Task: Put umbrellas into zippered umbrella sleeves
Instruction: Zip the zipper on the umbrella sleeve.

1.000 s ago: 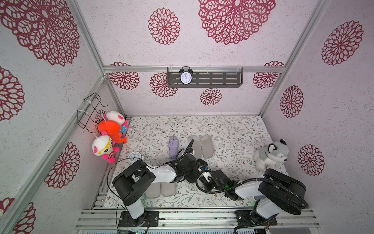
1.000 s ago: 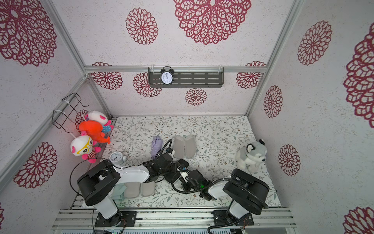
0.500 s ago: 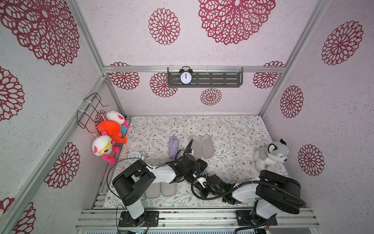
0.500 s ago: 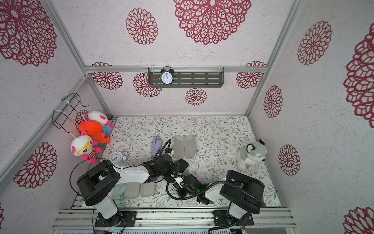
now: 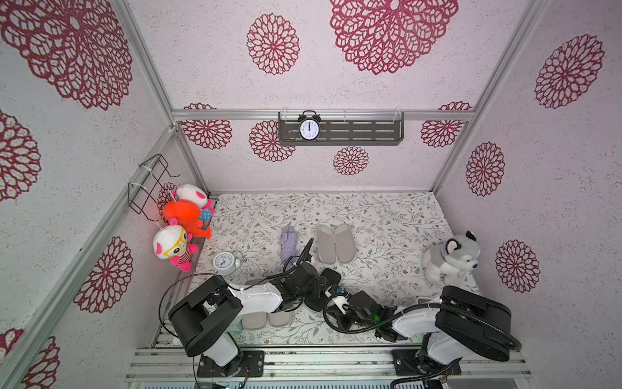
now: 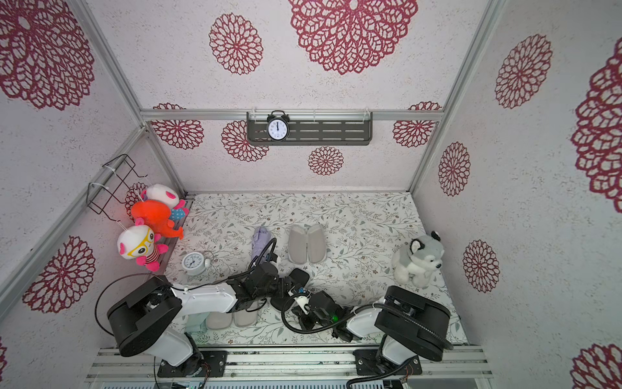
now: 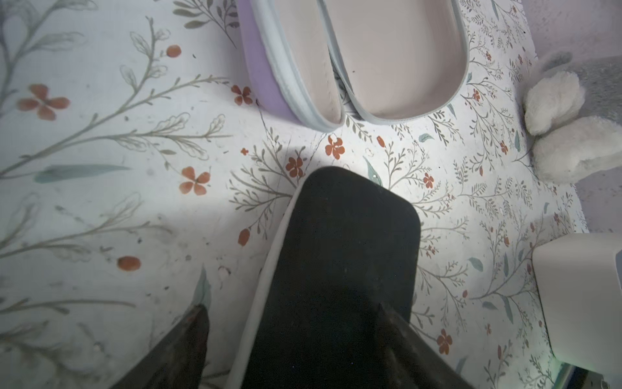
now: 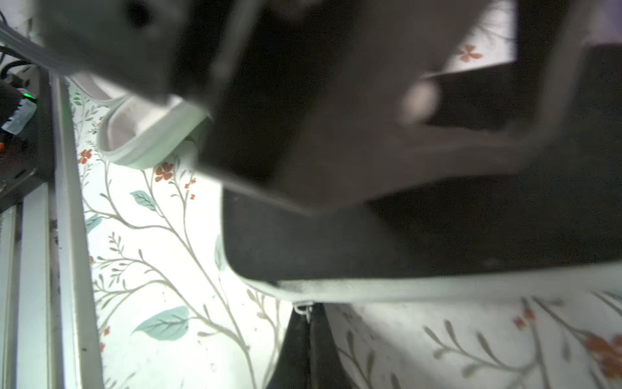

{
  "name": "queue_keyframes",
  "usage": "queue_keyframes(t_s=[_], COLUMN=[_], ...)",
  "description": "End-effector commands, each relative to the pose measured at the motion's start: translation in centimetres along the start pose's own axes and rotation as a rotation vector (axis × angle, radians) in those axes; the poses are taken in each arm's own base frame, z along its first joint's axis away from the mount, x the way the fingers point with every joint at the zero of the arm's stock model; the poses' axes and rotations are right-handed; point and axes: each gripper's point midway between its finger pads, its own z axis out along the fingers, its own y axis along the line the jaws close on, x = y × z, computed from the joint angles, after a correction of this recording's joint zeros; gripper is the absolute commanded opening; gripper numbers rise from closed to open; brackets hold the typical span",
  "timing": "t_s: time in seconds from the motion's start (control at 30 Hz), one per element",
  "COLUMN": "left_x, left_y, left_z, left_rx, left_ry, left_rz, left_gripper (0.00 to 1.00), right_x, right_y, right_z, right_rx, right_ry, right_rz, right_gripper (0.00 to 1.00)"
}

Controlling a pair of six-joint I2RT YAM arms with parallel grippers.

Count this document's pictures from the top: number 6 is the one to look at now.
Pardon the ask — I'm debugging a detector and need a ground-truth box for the green umbrella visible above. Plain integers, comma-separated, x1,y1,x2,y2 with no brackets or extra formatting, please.
186,313,209,333

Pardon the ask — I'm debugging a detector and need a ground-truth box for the black umbrella case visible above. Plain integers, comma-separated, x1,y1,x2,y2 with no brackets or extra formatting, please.
271,268,310,311

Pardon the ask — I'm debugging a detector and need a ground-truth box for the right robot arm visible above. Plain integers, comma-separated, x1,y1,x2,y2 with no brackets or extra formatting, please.
280,285,454,388

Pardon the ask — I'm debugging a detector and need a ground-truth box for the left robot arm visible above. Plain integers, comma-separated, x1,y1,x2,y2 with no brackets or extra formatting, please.
106,238,284,374

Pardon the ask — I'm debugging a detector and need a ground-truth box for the purple folded umbrella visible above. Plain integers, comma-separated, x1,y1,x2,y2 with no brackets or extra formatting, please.
251,226,272,259

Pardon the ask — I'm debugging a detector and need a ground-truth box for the white alarm clock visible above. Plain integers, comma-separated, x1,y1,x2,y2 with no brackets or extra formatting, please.
181,252,211,277

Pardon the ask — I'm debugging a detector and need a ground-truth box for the floral table mat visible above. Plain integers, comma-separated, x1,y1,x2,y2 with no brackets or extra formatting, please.
140,191,467,347

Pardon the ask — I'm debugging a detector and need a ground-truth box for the husky plush toy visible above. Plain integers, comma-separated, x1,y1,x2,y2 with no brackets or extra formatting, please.
391,231,445,289

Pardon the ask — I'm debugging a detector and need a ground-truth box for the white pink plush top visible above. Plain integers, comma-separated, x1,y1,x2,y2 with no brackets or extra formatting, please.
140,184,190,221

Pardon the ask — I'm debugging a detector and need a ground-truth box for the orange plush toy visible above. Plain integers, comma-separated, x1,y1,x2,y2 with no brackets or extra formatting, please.
131,199,184,240

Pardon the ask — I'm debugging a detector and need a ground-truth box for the white plush with glasses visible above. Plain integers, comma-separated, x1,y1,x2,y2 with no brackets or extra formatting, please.
117,218,168,272

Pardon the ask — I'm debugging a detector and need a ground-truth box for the black alarm clock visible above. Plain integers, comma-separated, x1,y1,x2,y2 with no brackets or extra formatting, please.
267,110,290,141

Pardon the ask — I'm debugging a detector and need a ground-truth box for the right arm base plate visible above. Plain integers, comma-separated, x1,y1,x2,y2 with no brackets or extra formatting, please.
352,348,423,376

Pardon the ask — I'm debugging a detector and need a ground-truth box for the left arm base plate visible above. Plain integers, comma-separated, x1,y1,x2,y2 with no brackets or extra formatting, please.
156,350,228,379

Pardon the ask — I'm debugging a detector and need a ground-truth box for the grey wall shelf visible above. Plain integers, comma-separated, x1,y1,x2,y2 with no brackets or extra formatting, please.
246,111,374,147

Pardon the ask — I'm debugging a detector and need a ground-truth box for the black wire rack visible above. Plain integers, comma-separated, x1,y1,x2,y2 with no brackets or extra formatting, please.
85,153,147,222

